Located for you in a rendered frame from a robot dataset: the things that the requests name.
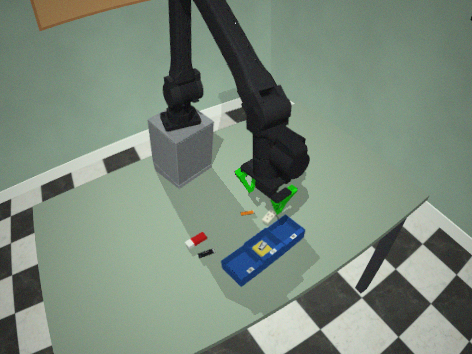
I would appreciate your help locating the white domino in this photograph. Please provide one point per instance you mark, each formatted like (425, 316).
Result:
(269, 216)

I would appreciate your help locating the black aa battery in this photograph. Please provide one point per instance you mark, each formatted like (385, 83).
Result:
(206, 253)

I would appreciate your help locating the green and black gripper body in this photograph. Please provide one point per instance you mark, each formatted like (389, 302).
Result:
(264, 172)

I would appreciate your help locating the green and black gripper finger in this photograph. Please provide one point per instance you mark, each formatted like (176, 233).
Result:
(278, 207)
(241, 176)

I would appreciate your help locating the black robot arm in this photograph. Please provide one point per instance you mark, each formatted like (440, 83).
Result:
(276, 142)

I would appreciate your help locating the blue rack of three bins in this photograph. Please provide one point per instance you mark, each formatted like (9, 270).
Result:
(238, 262)

